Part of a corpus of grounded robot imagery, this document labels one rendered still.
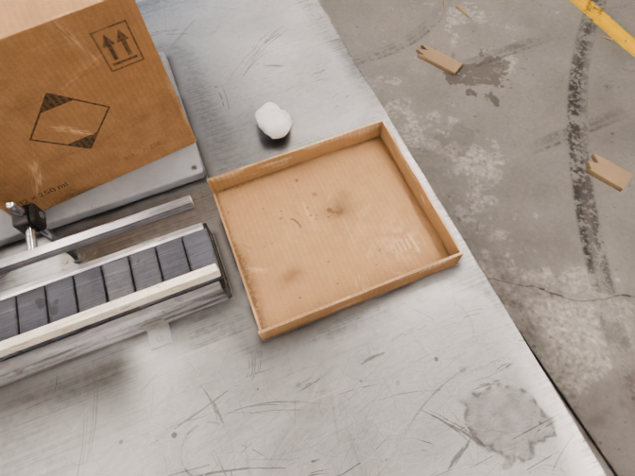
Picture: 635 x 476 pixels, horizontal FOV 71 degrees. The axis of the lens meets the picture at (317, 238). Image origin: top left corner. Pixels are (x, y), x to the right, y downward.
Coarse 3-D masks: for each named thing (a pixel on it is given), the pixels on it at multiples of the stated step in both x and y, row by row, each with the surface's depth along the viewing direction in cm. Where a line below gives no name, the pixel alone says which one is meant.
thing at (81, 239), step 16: (160, 208) 55; (176, 208) 56; (192, 208) 57; (112, 224) 55; (128, 224) 55; (144, 224) 56; (64, 240) 54; (80, 240) 54; (96, 240) 55; (16, 256) 53; (32, 256) 53; (48, 256) 54; (0, 272) 53
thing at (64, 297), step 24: (192, 240) 63; (120, 264) 61; (144, 264) 61; (168, 264) 61; (192, 264) 61; (216, 264) 61; (48, 288) 60; (72, 288) 60; (96, 288) 60; (120, 288) 60; (144, 288) 60; (192, 288) 59; (0, 312) 59; (24, 312) 59; (48, 312) 59; (72, 312) 58; (0, 336) 57; (0, 360) 56
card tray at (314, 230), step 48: (336, 144) 73; (384, 144) 74; (240, 192) 71; (288, 192) 71; (336, 192) 71; (384, 192) 70; (240, 240) 67; (288, 240) 67; (336, 240) 67; (384, 240) 67; (432, 240) 66; (288, 288) 64; (336, 288) 63; (384, 288) 61
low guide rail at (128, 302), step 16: (192, 272) 57; (208, 272) 57; (160, 288) 56; (176, 288) 56; (112, 304) 55; (128, 304) 55; (64, 320) 54; (80, 320) 54; (96, 320) 56; (16, 336) 54; (32, 336) 54; (48, 336) 55; (0, 352) 53
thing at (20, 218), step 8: (8, 208) 53; (16, 208) 53; (24, 208) 55; (32, 208) 55; (40, 208) 57; (16, 216) 55; (24, 216) 55; (32, 216) 55; (40, 216) 56; (16, 224) 54; (24, 224) 55; (32, 224) 55; (40, 224) 56; (24, 232) 56; (32, 232) 55; (40, 232) 58; (48, 232) 59; (32, 240) 54; (56, 240) 61; (72, 256) 65; (80, 256) 67
